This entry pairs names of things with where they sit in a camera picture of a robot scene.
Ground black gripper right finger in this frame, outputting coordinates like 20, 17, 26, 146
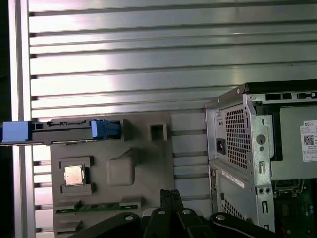
171, 189, 279, 238

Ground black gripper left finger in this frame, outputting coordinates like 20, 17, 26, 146
79, 188, 172, 238

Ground hard disk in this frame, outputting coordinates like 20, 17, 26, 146
0, 119, 120, 147

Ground grey parts rack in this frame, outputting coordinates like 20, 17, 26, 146
49, 113, 174, 238

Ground green RAM stick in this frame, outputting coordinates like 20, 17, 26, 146
55, 202, 138, 214

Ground black PC case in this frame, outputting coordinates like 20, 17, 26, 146
204, 79, 317, 238

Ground silver CPU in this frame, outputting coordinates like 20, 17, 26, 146
63, 164, 87, 187

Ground green motherboard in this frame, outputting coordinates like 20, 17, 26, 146
273, 178, 317, 238

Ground grey power supply unit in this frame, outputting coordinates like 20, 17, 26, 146
207, 103, 317, 180

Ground white power supply label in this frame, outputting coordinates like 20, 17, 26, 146
299, 120, 317, 162

